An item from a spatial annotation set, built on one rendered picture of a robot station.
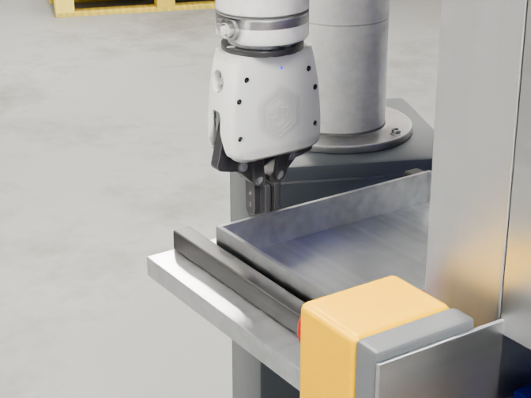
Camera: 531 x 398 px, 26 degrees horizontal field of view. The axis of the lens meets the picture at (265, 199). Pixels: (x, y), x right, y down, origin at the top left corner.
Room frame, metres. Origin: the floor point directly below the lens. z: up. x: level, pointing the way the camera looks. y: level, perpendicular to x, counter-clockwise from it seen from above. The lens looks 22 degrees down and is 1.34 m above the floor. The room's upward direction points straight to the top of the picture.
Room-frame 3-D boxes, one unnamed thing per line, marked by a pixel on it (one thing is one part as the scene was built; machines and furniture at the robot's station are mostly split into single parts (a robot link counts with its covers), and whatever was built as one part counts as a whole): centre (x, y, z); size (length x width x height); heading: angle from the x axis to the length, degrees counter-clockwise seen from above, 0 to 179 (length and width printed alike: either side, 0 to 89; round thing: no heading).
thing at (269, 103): (1.02, 0.00, 1.03); 0.10 x 0.07 x 0.11; 124
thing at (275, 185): (1.03, -0.01, 0.94); 0.03 x 0.03 x 0.07; 34
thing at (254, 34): (1.01, 0.00, 1.09); 0.09 x 0.08 x 0.03; 124
